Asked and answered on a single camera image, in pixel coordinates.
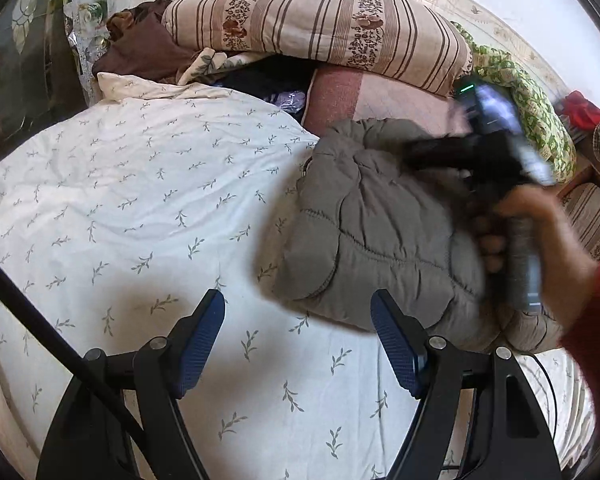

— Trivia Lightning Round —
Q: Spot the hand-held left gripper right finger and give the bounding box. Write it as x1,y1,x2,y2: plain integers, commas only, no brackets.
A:
370,288,563,480

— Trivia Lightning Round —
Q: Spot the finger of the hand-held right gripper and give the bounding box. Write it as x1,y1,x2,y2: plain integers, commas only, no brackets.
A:
404,134,481,172

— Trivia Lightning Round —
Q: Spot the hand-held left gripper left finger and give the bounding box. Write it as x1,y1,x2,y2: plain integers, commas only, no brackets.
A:
36,288,227,480

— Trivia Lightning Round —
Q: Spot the olive quilted hooded jacket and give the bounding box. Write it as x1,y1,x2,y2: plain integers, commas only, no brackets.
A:
272,117,566,356

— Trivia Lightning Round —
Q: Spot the person's right hand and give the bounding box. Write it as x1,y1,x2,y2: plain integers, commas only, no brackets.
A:
472,185,598,332

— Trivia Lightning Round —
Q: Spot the green patterned blanket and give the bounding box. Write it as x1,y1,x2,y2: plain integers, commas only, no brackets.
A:
450,21,577,181

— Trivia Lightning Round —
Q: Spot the red cloth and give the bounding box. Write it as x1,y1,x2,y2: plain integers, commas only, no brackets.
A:
560,90,600,131

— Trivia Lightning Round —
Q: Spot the pink brown pillow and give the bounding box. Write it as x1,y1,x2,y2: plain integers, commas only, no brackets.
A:
302,67,473,136

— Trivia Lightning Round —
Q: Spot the beige striped cushion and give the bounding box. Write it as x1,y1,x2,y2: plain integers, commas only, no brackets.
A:
562,182,600,263

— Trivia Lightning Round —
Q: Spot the white leaf-print duvet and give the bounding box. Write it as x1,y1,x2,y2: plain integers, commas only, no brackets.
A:
0,72,600,480

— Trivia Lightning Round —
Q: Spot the striped floral pillow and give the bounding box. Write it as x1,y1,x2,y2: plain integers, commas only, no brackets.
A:
161,0,473,97

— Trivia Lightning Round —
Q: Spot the black cloth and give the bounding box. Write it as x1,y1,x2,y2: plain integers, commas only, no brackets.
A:
215,65,326,116

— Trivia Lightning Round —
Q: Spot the cream leaf-print cloth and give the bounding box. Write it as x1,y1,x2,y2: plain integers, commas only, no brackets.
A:
176,47,261,86

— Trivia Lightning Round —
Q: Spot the brown garment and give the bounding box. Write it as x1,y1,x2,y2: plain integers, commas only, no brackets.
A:
92,0,206,83

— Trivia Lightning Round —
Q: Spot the dark wardrobe with ornament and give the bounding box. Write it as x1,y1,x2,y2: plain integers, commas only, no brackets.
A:
0,0,81,128

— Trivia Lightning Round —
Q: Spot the silver floral gift bag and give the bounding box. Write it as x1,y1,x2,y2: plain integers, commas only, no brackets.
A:
62,0,121,93

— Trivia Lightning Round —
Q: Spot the black cable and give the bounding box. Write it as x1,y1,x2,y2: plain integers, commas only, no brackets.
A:
0,247,151,480

